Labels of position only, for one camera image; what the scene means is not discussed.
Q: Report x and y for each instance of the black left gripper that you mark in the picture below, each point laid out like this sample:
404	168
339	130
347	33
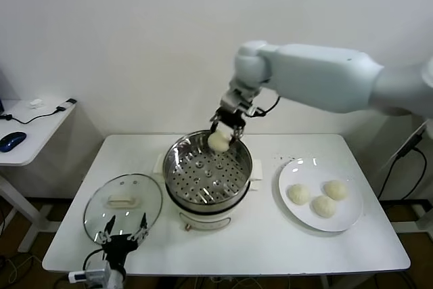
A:
116	250

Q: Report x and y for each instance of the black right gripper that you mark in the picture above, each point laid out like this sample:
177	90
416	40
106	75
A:
230	118

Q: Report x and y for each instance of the white steamed baozi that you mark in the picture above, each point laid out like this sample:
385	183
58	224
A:
299	194
323	206
218	141
335	190

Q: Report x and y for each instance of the round glass pot lid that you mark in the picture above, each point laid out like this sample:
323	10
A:
121	200

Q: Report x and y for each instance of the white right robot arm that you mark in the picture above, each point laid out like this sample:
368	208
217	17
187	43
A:
321	76

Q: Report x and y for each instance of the steel perforated steamer basket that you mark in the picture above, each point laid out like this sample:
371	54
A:
189	180

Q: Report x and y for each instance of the white electric cooker pot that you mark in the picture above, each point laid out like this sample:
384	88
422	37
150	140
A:
203	221

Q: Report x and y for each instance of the white side desk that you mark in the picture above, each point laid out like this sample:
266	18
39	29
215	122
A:
34	136

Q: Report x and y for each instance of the grey black usb adapter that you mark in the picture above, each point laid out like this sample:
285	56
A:
67	103

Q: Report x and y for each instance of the blue computer mouse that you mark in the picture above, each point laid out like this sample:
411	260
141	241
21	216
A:
11	141

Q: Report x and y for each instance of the large white plate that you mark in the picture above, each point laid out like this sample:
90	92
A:
352	211

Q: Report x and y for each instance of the small white crumpled object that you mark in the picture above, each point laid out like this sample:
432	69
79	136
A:
36	103

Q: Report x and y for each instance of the black power adapter brick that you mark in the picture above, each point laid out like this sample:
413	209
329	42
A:
407	147

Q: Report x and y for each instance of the white narrow side table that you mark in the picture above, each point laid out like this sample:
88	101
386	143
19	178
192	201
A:
427	218

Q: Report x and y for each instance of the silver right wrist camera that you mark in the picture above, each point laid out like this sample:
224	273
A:
236	99

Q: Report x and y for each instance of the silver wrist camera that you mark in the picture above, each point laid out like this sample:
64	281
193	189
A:
96	272
236	99

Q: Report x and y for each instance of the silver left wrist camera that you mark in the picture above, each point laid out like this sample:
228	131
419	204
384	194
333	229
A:
96	272

